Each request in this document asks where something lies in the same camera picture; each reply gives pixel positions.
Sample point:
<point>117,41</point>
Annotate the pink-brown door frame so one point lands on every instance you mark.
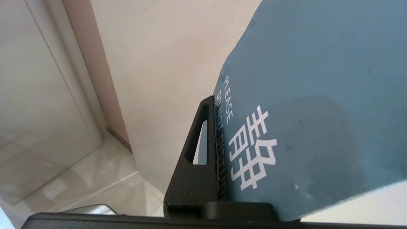
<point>95,79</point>

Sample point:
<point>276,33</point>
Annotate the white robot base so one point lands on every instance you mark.
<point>89,210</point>

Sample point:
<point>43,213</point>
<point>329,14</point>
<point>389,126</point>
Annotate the dark baseboard strip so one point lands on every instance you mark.
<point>120,140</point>

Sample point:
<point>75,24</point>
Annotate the blue and white door hanger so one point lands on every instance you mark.
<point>318,63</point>

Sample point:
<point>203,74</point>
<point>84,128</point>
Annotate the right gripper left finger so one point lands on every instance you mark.
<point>194,187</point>

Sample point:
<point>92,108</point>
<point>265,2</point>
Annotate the cream door panel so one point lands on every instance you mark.
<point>159,63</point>

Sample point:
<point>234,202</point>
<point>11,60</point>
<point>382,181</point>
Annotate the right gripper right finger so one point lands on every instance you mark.
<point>244,212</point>

